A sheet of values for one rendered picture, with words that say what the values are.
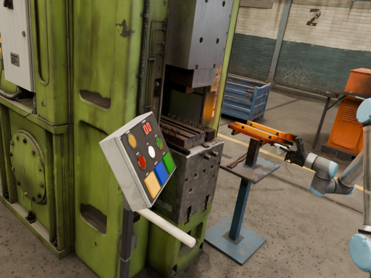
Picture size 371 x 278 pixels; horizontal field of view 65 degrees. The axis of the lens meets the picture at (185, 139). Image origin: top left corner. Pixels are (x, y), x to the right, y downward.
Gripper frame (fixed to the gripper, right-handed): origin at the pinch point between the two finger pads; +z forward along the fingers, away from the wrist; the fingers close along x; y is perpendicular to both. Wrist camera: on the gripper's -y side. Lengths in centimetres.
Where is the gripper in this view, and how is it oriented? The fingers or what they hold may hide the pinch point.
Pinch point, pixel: (276, 143)
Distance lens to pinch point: 192.7
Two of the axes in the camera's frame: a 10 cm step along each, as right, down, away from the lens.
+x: 6.5, -2.1, 7.3
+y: -1.6, 9.1, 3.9
